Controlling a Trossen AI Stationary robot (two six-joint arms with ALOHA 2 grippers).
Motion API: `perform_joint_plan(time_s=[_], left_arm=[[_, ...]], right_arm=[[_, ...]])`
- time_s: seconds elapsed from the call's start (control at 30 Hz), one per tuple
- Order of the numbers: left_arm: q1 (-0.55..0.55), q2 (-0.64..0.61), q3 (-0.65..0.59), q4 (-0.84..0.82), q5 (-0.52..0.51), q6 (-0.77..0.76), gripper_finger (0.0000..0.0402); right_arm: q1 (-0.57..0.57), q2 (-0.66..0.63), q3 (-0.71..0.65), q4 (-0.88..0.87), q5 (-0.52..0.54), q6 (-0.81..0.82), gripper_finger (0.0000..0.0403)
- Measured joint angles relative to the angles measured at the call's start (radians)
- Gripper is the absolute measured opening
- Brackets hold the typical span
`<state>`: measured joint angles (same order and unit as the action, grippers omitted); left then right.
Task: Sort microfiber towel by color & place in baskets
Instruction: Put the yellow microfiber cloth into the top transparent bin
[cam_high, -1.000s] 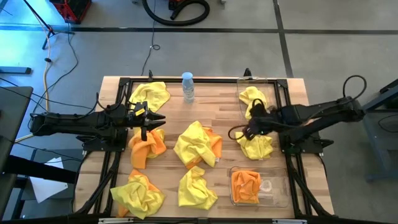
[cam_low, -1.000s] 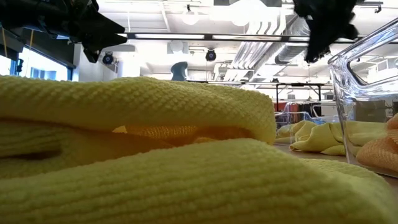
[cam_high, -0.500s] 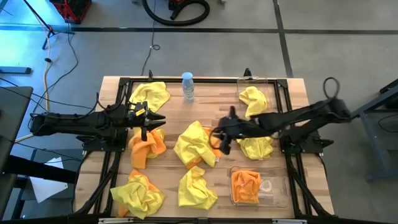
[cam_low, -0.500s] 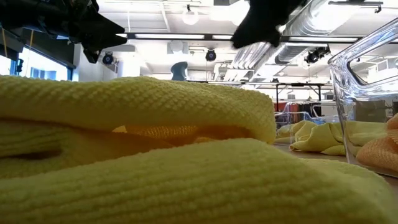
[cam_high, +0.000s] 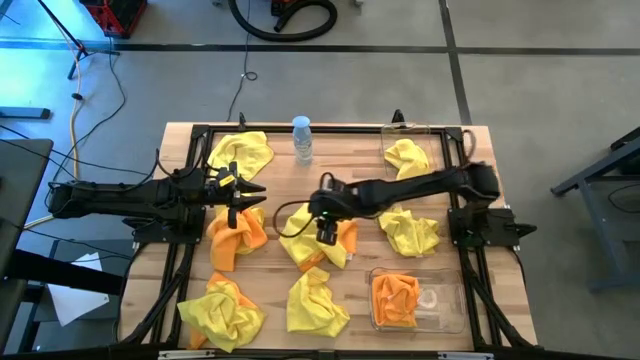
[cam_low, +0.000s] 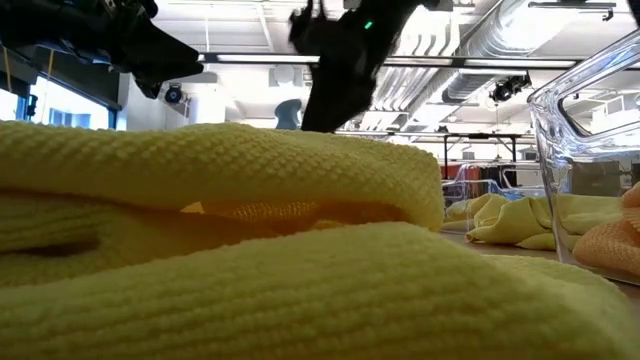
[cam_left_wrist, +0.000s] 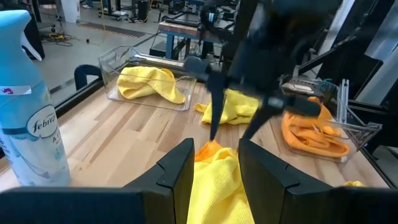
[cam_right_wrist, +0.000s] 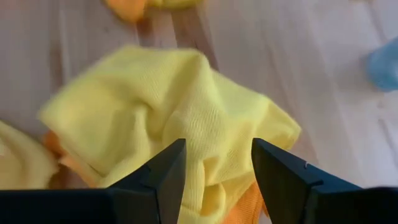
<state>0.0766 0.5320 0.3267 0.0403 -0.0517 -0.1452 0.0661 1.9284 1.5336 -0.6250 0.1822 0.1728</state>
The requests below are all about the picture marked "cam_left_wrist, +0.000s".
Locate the silver aluminium bracket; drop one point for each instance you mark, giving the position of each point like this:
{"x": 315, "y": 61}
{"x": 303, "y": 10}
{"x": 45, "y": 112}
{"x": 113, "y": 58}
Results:
{"x": 343, "y": 99}

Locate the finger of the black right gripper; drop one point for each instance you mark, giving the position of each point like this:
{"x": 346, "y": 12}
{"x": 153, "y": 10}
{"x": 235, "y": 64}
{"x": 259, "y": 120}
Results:
{"x": 217, "y": 102}
{"x": 264, "y": 113}

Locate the orange microfiber towel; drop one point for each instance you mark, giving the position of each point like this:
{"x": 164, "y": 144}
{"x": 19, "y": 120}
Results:
{"x": 206, "y": 152}
{"x": 311, "y": 146}

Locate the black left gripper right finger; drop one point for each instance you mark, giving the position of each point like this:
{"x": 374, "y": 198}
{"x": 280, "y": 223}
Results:
{"x": 295, "y": 205}

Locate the white trash bin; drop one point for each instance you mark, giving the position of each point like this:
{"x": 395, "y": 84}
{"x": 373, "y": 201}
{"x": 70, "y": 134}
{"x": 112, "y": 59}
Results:
{"x": 70, "y": 11}

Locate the blue-legged workbench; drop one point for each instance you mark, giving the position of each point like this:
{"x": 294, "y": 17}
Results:
{"x": 186, "y": 29}

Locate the blue Febreze spray bottle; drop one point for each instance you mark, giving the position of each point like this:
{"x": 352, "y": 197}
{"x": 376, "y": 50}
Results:
{"x": 31, "y": 140}

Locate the black table clamp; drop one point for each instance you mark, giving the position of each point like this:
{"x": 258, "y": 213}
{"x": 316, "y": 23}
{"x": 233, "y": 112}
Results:
{"x": 81, "y": 73}

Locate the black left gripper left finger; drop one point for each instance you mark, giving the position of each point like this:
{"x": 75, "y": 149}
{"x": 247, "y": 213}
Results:
{"x": 140, "y": 205}

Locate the clear plastic basket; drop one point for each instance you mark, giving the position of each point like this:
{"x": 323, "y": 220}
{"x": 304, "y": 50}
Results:
{"x": 357, "y": 130}
{"x": 107, "y": 67}

